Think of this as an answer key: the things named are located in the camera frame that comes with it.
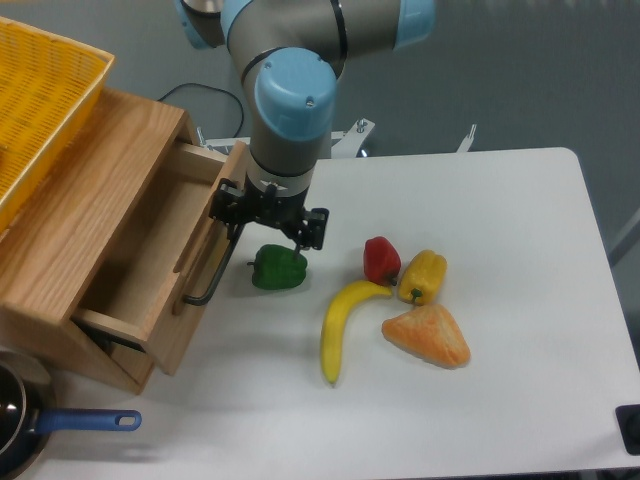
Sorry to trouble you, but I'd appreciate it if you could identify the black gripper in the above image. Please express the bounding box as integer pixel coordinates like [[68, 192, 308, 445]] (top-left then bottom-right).
[[209, 177, 330, 255]]

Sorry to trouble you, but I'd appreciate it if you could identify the wooden top drawer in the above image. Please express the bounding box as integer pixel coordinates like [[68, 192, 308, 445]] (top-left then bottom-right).
[[72, 142, 248, 385]]

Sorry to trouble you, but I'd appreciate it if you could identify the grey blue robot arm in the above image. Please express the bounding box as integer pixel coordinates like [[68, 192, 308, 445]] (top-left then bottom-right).
[[175, 0, 436, 250]]

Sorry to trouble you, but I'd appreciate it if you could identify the wooden drawer cabinet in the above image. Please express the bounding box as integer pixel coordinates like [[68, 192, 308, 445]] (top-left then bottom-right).
[[1, 89, 195, 394]]

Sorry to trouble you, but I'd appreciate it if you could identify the green bell pepper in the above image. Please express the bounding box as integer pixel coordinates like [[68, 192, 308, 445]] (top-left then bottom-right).
[[247, 244, 308, 291]]

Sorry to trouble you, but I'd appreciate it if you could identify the red bell pepper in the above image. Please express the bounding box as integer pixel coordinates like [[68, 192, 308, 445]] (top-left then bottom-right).
[[363, 236, 402, 286]]

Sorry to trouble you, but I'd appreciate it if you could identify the yellow banana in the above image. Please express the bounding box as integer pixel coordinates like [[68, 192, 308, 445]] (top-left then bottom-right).
[[320, 280, 392, 385]]

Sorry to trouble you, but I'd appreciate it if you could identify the yellow bell pepper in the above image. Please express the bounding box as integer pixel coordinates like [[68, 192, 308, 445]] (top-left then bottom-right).
[[398, 250, 448, 305]]

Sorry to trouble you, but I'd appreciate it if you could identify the orange bread wedge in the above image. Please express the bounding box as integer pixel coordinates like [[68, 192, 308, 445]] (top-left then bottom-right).
[[381, 304, 471, 369]]

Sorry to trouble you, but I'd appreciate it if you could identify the yellow plastic basket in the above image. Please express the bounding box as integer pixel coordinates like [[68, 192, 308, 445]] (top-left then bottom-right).
[[1, 17, 115, 229]]

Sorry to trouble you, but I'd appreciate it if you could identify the black corner device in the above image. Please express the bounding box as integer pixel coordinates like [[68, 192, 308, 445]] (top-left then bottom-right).
[[615, 404, 640, 456]]

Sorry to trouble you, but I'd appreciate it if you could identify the black cable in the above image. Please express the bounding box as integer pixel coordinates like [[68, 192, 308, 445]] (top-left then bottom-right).
[[157, 82, 245, 139]]

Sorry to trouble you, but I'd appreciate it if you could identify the blue handled saucepan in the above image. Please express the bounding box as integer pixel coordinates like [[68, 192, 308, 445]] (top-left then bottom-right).
[[1, 351, 142, 479]]

